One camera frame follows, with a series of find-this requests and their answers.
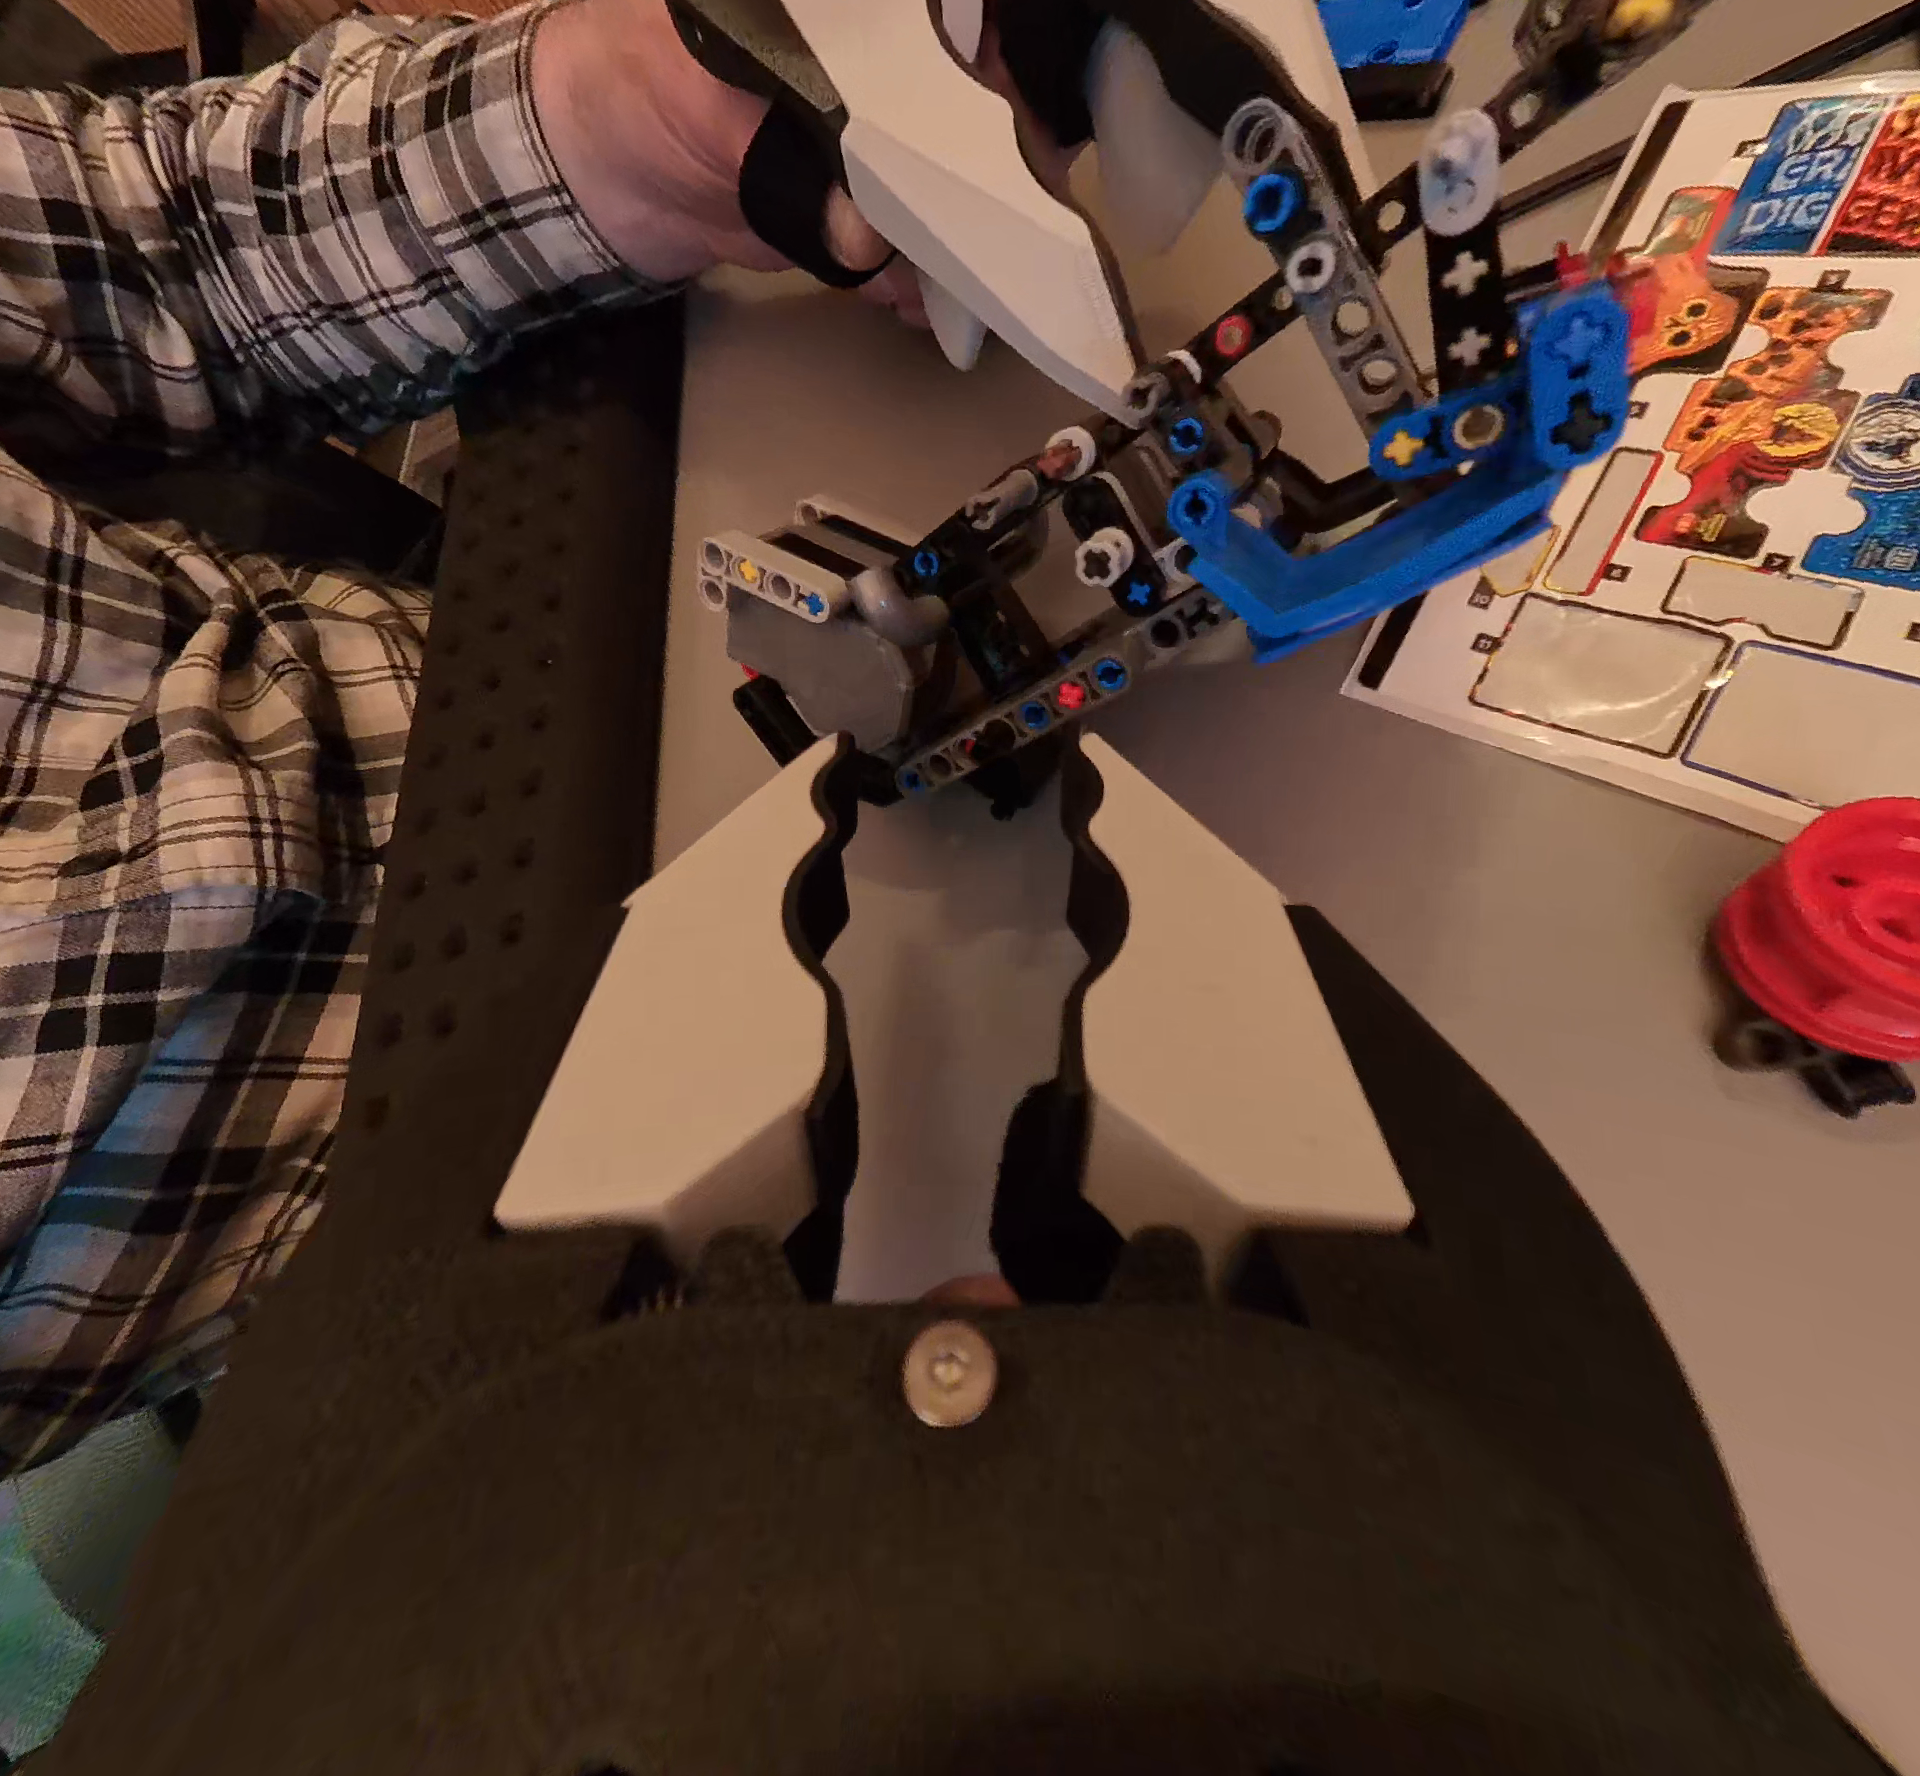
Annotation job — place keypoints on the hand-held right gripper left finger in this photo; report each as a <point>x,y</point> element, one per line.
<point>675,1056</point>

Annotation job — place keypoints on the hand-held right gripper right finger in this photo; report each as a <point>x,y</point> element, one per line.
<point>1244,1056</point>

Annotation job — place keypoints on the blue and black toy chassis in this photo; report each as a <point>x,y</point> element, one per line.
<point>1275,576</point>

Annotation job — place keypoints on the person's left forearm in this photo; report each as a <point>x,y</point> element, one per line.
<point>301,201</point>

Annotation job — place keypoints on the grey desk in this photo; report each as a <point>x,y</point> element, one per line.
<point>1500,906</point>

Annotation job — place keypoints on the person's left hand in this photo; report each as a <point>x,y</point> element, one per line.
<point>644,126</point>

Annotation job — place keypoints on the blue toy panel block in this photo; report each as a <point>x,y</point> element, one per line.
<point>1395,21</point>

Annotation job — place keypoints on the black toy tile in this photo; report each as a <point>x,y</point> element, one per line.
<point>1395,84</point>

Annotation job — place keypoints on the black dimpled pad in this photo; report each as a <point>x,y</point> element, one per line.
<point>494,697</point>

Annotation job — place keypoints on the black chair armrest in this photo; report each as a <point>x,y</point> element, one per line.
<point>219,6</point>

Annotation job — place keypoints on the person's plaid shirt torso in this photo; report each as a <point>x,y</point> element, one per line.
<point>151,831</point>

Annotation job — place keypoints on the red toy wheel rim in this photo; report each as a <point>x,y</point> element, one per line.
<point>1831,921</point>

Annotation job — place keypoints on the colourful sticker sheet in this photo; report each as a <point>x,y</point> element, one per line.
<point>1725,457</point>

